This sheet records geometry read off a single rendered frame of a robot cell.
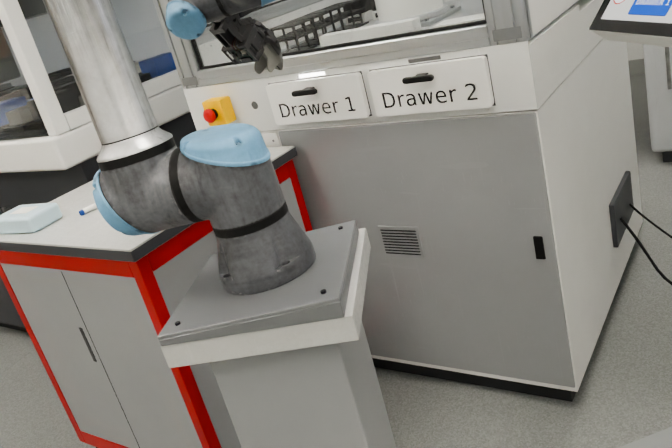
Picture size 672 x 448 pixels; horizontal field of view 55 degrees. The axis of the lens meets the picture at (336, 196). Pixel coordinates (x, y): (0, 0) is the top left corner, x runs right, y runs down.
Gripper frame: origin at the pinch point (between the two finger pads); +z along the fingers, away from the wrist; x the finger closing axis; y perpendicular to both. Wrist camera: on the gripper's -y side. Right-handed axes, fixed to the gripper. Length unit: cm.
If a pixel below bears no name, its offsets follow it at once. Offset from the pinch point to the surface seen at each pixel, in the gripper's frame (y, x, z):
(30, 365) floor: 73, -150, 71
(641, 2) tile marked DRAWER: -1, 78, 0
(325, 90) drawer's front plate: -1.8, 4.4, 13.5
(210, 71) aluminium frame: -8.1, -33.5, 7.3
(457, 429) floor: 60, 28, 80
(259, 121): 0.7, -21.4, 20.2
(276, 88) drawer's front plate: -3.0, -10.7, 11.9
